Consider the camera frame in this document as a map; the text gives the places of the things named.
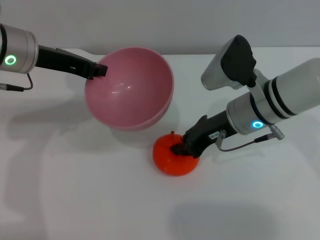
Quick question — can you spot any thin dark left arm cable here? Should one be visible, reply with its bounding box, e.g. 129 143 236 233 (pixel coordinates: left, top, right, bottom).
0 73 34 92

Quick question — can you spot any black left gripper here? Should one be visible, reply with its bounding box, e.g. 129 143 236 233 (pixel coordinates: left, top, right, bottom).
34 44 109 81

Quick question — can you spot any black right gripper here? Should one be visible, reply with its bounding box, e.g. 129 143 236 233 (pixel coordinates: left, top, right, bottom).
170 109 237 160

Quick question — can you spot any thin dark arm cable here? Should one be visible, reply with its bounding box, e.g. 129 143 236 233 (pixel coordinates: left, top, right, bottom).
0 73 34 92
215 124 286 153

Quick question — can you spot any orange toy fruit with stem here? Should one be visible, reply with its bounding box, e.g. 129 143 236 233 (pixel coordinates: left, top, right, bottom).
152 130 201 177

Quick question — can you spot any thin dark right arm cable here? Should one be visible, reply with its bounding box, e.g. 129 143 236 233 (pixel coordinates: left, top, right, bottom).
215 124 286 153

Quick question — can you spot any right wrist camera housing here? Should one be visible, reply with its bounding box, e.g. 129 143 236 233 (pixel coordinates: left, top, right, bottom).
200 34 258 91

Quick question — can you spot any pink plastic bowl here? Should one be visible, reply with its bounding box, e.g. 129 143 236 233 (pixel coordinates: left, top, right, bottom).
84 46 175 131

